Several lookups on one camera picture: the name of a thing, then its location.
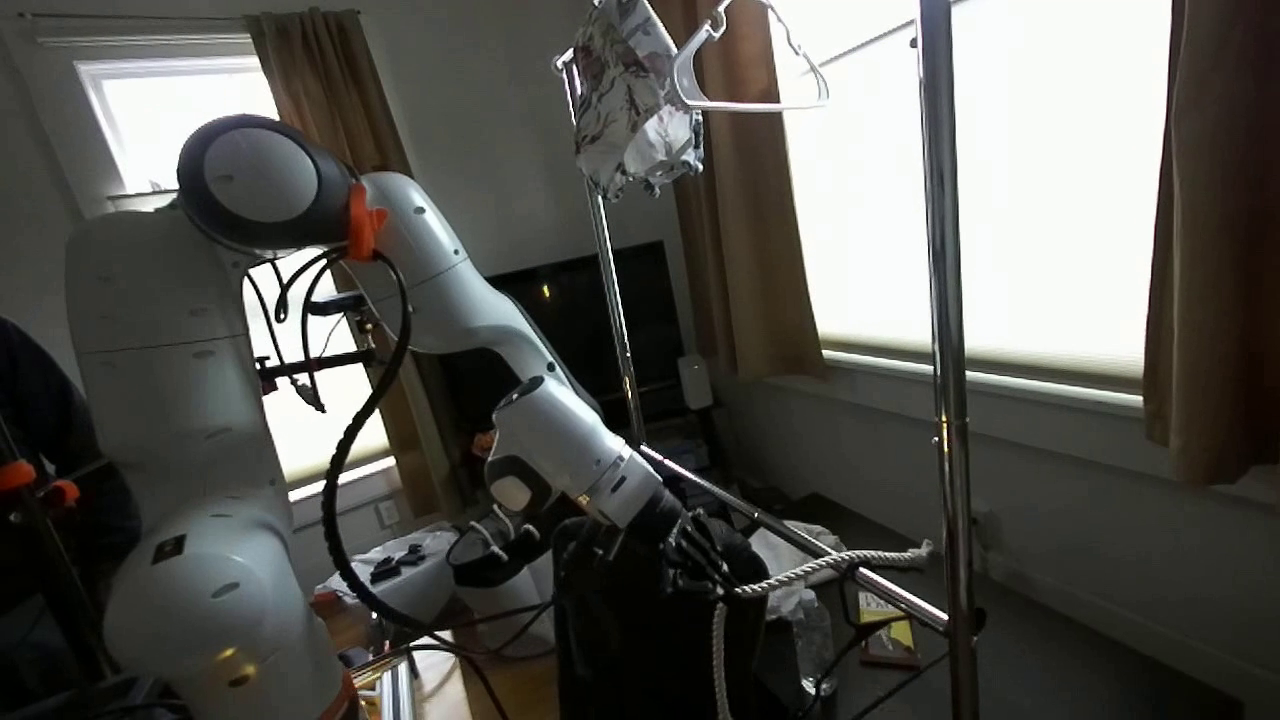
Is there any white wall device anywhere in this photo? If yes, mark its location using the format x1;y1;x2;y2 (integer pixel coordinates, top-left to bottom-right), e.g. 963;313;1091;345
674;350;720;413

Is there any chrome vertical rack pole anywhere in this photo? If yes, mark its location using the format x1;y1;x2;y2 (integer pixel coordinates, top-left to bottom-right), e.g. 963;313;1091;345
551;45;653;453
910;0;988;720

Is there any bright window with blind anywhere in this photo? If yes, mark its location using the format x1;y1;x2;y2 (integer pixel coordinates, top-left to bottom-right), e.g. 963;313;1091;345
766;0;1179;391
69;51;403;490

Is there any black fabric cover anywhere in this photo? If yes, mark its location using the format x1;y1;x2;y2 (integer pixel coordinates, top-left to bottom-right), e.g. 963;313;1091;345
547;513;770;720

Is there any white crumpled plastic sheet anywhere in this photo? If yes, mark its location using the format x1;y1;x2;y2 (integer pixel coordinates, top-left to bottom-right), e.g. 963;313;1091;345
747;522;840;675

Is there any brown window curtain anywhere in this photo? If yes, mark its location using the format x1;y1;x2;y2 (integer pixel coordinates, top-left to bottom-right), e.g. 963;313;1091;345
248;8;468;527
1139;0;1280;494
648;0;829;389

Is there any white twisted rope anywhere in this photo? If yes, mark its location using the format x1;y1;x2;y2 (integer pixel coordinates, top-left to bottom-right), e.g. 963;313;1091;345
708;536;939;720

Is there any black television screen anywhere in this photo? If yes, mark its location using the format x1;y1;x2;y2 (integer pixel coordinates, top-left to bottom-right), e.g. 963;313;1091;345
436;235;692;471

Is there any white plastic clothes hanger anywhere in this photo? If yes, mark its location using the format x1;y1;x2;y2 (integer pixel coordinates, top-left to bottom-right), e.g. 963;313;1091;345
666;0;840;119

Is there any chrome horizontal rack rod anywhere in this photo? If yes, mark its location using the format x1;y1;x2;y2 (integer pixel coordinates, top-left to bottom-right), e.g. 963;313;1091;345
551;0;937;80
637;441;958;637

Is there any black robot cable hose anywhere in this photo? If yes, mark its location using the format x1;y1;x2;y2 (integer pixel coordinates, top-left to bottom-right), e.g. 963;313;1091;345
316;254;564;720

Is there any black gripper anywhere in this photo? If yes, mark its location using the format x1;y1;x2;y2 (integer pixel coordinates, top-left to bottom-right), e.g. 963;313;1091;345
645;494;776;611

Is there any white printed plastic bag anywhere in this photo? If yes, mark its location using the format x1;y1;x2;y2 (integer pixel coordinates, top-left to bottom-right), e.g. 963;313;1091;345
316;522;564;661

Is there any black tripod with orange knobs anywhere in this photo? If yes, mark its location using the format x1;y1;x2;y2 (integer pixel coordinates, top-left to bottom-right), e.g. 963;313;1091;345
0;413;134;720

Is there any floral patterned cloth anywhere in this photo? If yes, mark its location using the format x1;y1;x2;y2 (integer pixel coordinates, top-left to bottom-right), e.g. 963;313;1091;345
568;0;711;201

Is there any yellow flat packet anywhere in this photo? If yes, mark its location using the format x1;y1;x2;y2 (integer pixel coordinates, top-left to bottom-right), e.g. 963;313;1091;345
853;591;928;672

